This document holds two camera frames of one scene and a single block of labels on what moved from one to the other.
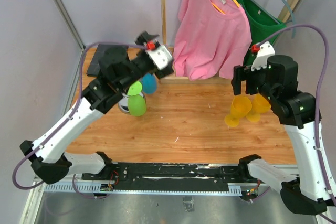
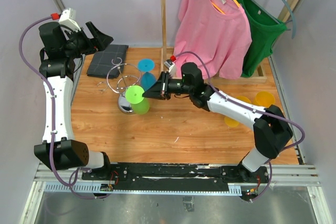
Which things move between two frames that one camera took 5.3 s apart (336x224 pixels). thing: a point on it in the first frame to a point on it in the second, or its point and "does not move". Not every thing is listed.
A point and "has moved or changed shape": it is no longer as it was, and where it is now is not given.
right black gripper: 240,73 to 160,89
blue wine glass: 149,83 does not move
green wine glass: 136,102 has moved or changed shape
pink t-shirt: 213,35 does not move
